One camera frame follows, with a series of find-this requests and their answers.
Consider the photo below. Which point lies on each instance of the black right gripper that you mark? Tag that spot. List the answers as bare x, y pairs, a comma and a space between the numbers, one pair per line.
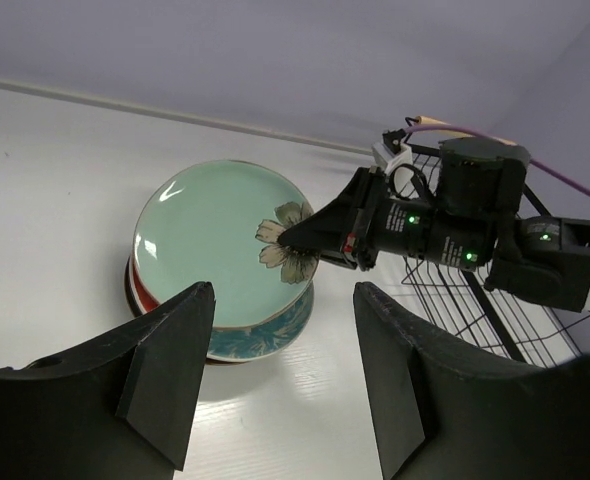
464, 222

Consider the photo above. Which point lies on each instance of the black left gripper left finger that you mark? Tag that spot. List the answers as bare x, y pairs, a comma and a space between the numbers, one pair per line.
118, 406

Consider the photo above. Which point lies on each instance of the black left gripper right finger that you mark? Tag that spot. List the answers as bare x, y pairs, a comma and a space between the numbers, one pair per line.
443, 408

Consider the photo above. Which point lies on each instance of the grey reindeer plate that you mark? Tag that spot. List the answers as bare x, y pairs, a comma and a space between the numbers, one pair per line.
137, 308

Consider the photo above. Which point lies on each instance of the red teal plate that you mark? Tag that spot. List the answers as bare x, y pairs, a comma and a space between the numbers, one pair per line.
256, 314

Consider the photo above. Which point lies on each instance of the light green flower plate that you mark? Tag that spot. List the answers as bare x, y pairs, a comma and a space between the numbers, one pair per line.
219, 222

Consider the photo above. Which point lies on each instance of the white blue floral plate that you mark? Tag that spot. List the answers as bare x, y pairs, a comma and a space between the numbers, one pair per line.
244, 282

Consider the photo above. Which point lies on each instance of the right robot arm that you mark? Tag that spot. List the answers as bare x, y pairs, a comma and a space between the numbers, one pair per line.
555, 267

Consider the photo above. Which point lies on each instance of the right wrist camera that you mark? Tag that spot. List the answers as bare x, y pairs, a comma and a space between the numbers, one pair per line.
395, 158

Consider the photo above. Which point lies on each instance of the black wire dish rack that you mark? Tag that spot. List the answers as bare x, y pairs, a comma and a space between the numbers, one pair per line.
495, 321

